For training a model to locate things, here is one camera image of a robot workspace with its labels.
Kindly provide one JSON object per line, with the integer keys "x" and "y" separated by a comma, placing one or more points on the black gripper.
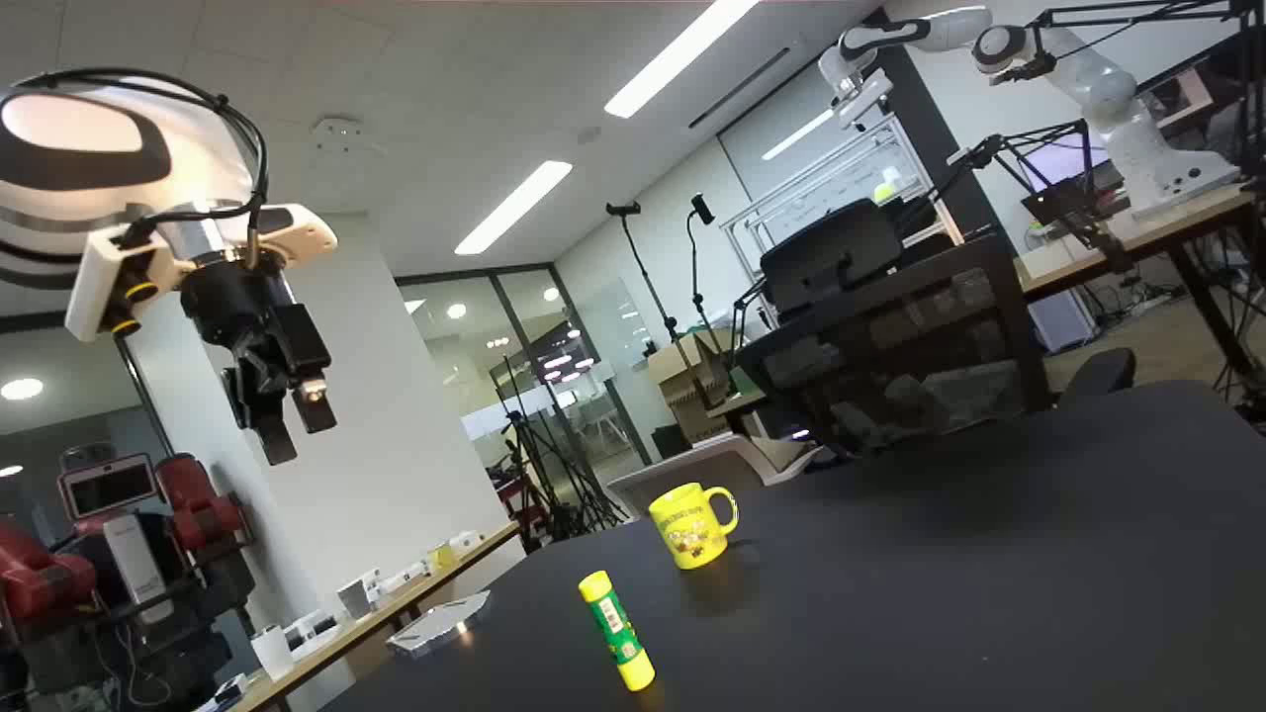
{"x": 255, "y": 315}

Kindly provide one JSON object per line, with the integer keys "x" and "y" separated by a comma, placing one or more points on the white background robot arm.
{"x": 1121, "y": 105}

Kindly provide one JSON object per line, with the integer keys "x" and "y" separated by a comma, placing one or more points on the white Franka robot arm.
{"x": 82, "y": 124}

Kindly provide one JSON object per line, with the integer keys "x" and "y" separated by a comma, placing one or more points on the yellow mug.
{"x": 688, "y": 524}

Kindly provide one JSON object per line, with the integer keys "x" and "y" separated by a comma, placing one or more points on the white framed screen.
{"x": 108, "y": 489}

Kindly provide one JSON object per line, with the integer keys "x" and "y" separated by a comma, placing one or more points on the long wooden side table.
{"x": 383, "y": 613}

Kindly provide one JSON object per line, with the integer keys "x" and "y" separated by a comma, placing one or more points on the white paper tray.
{"x": 439, "y": 618}

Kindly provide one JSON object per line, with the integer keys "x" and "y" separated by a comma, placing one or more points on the round recessed ceiling light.
{"x": 20, "y": 389}

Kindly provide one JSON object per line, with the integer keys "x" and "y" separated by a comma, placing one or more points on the round smoke detector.
{"x": 339, "y": 132}

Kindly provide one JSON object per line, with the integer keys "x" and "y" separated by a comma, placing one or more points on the short ceiling light strip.
{"x": 514, "y": 208}

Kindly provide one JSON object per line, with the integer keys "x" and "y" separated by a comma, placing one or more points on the tall black light stand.
{"x": 645, "y": 281}

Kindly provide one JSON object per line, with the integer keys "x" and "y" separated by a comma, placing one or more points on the cardboard boxes stack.
{"x": 685, "y": 389}

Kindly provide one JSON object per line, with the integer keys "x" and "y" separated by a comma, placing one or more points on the long ceiling light strip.
{"x": 678, "y": 56}

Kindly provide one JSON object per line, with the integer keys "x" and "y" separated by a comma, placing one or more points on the black box on rack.
{"x": 832, "y": 252}

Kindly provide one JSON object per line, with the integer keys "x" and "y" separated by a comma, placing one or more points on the black metal shelf rack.
{"x": 894, "y": 349}

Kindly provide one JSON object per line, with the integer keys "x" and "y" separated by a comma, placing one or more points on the black office chair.
{"x": 1099, "y": 374}

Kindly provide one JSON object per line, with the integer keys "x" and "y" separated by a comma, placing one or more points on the wooden top workbench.
{"x": 1132, "y": 238}

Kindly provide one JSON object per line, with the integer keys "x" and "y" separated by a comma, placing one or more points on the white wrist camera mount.
{"x": 123, "y": 271}

